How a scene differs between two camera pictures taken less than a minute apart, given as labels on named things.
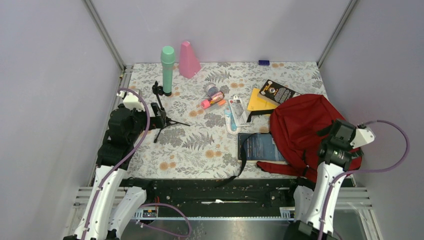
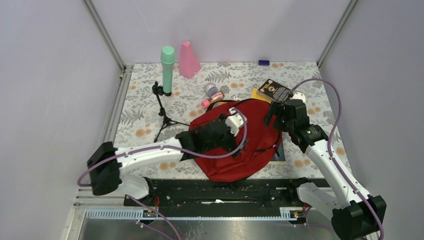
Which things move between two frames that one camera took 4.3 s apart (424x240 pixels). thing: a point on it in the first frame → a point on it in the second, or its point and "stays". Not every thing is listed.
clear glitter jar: [211, 89] stays
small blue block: [264, 62] stays
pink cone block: [189, 63] stays
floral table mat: [212, 120] stays
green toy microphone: [167, 59] stays
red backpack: [298, 127] → [264, 138]
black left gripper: [156, 122] → [231, 145]
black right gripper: [324, 131] → [277, 109]
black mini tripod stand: [158, 90] stays
